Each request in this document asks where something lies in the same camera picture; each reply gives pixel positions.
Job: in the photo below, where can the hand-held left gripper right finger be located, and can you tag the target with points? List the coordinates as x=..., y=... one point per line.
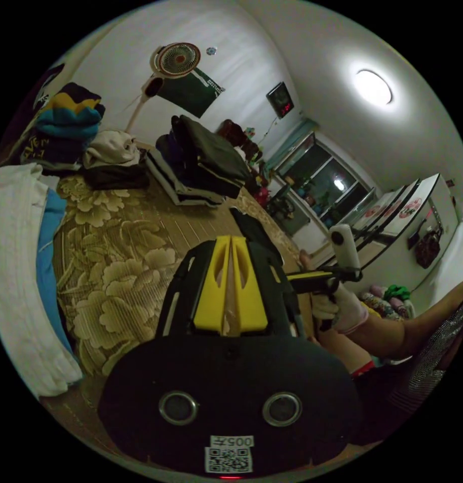
x=250, y=302

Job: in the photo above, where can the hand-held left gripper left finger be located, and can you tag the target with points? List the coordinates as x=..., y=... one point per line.
x=210, y=294

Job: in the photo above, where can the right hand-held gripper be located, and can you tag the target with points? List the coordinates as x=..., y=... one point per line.
x=314, y=287

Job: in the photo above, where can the person's right forearm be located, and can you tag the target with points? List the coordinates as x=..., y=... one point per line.
x=405, y=328

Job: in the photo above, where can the bed with floral woven mat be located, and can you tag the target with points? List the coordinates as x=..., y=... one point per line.
x=141, y=234

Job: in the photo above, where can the person's right hand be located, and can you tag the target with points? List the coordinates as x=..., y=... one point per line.
x=348, y=309

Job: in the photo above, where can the black garment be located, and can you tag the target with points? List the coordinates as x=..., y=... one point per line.
x=256, y=230

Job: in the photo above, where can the window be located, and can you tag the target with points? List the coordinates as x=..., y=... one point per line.
x=326, y=181

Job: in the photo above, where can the dark hanging bag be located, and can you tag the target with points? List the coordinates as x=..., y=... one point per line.
x=427, y=251

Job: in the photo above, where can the white cupboard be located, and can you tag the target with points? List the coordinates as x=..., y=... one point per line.
x=412, y=211

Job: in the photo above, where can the pile of dark folded clothes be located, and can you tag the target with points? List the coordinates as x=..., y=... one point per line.
x=205, y=162

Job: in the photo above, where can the teal curtain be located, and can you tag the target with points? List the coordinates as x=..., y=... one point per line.
x=292, y=143

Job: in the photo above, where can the person's body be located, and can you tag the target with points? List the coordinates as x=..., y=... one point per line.
x=424, y=362

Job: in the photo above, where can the blue garment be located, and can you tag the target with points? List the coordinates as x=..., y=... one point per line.
x=50, y=234

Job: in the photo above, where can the white garment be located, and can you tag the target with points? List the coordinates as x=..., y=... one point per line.
x=16, y=264

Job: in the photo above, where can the round ceiling lamp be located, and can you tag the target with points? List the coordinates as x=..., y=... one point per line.
x=373, y=86

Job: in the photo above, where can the pile of colourful clothes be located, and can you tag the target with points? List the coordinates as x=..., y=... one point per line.
x=71, y=117

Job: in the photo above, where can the white standing fan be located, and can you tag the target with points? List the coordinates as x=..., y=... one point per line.
x=177, y=60

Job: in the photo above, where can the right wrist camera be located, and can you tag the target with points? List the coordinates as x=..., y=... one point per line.
x=344, y=245

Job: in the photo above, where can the digital wall clock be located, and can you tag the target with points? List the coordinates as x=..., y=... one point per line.
x=280, y=100

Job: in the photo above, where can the green wall hanging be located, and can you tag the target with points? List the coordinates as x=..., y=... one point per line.
x=190, y=92

